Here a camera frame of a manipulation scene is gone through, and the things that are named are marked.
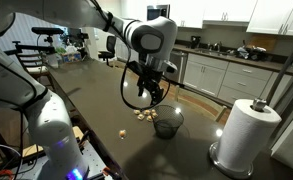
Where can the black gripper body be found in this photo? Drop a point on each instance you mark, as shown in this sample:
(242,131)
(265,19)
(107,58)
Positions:
(151,78)

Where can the small orange candy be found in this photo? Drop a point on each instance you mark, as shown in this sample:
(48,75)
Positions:
(153,111)
(122,133)
(140,117)
(147,112)
(137,112)
(155,115)

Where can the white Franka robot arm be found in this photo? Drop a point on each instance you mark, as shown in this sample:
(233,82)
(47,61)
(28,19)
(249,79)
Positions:
(49,126)

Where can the stainless steel dishwasher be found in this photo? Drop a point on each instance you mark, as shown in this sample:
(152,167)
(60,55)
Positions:
(181,66)

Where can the black office chair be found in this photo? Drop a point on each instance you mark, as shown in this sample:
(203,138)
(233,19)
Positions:
(110,45)

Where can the black coffee maker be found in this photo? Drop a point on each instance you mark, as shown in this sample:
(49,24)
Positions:
(195,41)

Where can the white lower kitchen cabinets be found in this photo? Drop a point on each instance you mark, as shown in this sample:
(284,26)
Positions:
(212,78)

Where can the white kitchen cabinets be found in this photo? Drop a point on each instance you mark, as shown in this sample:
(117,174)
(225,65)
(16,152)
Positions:
(272,15)
(212,78)

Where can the light wooden chair back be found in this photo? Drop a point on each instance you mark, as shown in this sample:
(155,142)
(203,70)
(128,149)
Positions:
(221,113)

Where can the stainless steel microwave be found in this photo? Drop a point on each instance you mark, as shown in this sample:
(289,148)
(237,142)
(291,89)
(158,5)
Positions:
(156,11)

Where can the chrome sink faucet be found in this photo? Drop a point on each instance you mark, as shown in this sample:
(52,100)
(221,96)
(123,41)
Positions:
(218,46)

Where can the tissue box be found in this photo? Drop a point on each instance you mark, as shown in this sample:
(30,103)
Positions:
(71,57)

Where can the clear plastic container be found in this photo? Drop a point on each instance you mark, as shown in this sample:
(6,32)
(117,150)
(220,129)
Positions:
(53,61)

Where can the white paper towel roll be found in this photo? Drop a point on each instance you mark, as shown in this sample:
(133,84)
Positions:
(246,136)

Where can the dark kitchen countertop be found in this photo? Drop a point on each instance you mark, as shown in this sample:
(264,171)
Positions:
(252,63)

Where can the silver paper towel holder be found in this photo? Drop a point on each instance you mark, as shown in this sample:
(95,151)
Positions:
(231,173)

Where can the wooden chair with cushion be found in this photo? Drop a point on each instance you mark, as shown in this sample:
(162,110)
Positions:
(36,68)

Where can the dark clutter on counter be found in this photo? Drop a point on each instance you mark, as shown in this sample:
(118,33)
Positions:
(256,53)

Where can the wooden cutting board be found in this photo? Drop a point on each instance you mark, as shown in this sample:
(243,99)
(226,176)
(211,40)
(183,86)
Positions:
(262,42)

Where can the grey metal pole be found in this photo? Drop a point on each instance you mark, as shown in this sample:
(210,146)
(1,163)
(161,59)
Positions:
(284,68)

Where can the white upper kitchen cabinets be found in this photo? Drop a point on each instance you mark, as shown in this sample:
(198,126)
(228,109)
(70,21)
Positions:
(272,15)

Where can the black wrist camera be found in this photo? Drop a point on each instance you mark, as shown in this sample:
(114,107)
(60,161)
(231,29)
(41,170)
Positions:
(135,67)

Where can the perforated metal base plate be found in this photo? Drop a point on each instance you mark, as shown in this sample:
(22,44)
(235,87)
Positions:
(94,160)

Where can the black camera on stand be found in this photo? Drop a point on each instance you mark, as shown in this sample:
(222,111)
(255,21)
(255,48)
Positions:
(47,30)

